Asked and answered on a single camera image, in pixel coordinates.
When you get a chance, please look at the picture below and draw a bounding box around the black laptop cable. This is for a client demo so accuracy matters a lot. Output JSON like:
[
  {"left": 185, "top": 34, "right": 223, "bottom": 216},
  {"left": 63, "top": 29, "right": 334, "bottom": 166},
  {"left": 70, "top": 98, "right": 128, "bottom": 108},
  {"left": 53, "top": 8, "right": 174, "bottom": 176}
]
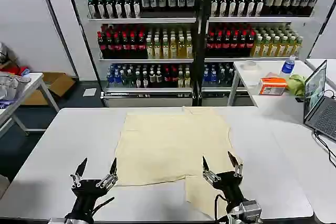
[{"left": 313, "top": 129, "right": 336, "bottom": 168}]

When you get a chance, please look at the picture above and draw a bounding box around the red cloth item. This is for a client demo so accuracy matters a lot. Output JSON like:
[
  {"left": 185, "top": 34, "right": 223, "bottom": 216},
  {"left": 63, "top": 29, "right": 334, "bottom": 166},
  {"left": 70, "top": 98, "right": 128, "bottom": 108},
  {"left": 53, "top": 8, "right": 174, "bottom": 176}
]
[{"left": 0, "top": 65, "right": 30, "bottom": 77}]

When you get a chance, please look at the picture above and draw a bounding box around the dark grey laptop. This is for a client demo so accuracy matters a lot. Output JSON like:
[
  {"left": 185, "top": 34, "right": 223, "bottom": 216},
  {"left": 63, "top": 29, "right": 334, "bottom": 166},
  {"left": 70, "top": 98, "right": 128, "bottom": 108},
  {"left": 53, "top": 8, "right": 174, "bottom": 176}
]
[{"left": 303, "top": 60, "right": 336, "bottom": 142}]

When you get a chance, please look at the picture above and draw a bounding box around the clear plastic bags pile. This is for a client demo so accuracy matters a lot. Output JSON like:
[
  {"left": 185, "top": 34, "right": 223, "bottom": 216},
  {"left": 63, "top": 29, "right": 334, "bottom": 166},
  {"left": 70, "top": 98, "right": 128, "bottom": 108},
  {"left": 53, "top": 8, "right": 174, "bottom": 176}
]
[{"left": 0, "top": 74, "right": 32, "bottom": 101}]

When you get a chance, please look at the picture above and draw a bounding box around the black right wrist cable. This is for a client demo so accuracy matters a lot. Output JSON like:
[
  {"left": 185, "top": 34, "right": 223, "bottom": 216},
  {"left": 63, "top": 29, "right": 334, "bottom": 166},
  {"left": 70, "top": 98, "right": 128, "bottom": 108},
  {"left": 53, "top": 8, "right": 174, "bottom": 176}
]
[{"left": 214, "top": 194, "right": 229, "bottom": 221}]

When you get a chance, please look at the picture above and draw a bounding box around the shelf unit with bottles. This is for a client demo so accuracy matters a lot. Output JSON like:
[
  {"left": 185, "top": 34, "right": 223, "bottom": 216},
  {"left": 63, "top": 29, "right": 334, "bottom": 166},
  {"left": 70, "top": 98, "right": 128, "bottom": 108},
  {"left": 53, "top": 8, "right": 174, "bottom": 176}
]
[
  {"left": 201, "top": 0, "right": 325, "bottom": 106},
  {"left": 62, "top": 0, "right": 204, "bottom": 108}
]

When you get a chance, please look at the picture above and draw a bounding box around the orange white tissue box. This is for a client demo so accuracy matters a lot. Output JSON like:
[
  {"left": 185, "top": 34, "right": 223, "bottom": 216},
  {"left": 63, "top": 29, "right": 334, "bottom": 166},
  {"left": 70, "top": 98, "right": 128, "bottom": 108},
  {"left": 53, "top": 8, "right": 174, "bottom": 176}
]
[{"left": 258, "top": 77, "right": 288, "bottom": 96}]

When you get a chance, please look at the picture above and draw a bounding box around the green cloth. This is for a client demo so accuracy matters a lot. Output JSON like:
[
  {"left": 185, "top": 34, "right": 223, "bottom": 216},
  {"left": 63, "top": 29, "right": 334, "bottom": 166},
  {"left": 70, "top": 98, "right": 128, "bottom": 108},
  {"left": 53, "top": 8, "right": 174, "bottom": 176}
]
[{"left": 286, "top": 74, "right": 308, "bottom": 97}]

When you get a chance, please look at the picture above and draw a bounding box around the blue label water bottle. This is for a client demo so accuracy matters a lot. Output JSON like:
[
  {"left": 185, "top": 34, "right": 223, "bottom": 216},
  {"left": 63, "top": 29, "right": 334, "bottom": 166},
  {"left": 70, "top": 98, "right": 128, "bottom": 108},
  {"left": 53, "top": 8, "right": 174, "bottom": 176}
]
[{"left": 280, "top": 55, "right": 296, "bottom": 78}]

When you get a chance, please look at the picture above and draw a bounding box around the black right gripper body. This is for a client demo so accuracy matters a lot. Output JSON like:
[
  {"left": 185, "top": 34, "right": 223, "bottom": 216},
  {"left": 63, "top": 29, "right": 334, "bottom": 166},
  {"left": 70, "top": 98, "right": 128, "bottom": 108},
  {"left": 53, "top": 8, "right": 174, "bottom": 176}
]
[{"left": 212, "top": 171, "right": 249, "bottom": 206}]

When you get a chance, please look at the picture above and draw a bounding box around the brown cardboard box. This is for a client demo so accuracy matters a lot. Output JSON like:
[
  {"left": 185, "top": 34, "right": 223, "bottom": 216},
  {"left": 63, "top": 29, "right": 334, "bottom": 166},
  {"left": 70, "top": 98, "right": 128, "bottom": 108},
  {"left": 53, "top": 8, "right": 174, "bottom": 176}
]
[{"left": 22, "top": 71, "right": 76, "bottom": 106}]

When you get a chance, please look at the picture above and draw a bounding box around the cream shirt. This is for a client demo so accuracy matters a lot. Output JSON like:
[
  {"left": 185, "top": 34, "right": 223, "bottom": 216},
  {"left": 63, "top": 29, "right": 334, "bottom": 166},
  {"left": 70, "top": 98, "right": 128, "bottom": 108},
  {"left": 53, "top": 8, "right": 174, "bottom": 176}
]
[{"left": 114, "top": 106, "right": 244, "bottom": 220}]

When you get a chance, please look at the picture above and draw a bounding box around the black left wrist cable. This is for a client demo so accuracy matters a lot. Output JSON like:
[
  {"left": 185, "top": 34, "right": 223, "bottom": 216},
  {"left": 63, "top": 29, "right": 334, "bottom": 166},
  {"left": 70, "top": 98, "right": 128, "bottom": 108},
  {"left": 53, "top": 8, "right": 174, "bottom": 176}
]
[{"left": 91, "top": 196, "right": 116, "bottom": 215}]

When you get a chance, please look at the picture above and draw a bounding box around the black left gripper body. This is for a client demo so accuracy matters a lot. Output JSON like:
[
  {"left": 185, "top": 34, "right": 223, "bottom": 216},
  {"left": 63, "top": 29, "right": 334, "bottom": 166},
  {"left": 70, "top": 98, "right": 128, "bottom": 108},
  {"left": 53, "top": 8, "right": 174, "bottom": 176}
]
[{"left": 65, "top": 179, "right": 111, "bottom": 223}]

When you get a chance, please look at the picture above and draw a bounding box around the silver metal object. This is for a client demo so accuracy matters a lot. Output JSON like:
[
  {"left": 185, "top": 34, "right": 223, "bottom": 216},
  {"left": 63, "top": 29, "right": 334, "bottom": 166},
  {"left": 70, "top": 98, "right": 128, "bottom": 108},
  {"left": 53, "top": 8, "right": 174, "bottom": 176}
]
[{"left": 0, "top": 42, "right": 12, "bottom": 64}]

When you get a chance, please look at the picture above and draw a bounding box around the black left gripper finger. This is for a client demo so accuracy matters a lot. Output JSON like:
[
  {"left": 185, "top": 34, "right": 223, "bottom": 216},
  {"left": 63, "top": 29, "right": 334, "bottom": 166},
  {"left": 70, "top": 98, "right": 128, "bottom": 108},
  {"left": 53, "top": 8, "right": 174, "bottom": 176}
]
[
  {"left": 96, "top": 157, "right": 118, "bottom": 190},
  {"left": 70, "top": 157, "right": 88, "bottom": 188}
]

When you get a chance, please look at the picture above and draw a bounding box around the white side table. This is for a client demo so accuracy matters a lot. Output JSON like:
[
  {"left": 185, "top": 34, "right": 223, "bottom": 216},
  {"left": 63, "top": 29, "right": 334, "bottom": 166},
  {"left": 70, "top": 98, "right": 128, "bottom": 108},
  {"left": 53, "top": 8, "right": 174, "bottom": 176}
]
[{"left": 0, "top": 72, "right": 60, "bottom": 137}]

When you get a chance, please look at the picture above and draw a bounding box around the white tape roll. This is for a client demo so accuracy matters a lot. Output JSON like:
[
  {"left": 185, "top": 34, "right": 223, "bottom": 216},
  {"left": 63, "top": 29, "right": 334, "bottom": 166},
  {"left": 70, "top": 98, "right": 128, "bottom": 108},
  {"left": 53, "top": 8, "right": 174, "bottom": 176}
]
[{"left": 240, "top": 60, "right": 260, "bottom": 71}]

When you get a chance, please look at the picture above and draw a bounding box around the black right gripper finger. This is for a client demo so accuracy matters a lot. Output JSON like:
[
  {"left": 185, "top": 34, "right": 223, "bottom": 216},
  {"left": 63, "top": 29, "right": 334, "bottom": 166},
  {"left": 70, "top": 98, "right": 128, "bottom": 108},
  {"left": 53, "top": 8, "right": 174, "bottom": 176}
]
[
  {"left": 227, "top": 151, "right": 244, "bottom": 177},
  {"left": 202, "top": 155, "right": 221, "bottom": 184}
]

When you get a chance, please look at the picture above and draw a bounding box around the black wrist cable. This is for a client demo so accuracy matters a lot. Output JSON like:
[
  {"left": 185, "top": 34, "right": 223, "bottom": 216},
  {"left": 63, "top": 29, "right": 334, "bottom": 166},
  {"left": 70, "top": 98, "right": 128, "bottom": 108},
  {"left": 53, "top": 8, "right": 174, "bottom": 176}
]
[
  {"left": 214, "top": 194, "right": 229, "bottom": 221},
  {"left": 91, "top": 196, "right": 116, "bottom": 215}
]

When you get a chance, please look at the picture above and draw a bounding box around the blue white package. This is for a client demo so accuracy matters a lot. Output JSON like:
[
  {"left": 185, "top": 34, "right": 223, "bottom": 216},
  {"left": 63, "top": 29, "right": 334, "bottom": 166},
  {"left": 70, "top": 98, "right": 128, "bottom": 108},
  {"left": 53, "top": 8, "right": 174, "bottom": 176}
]
[{"left": 0, "top": 99, "right": 14, "bottom": 110}]

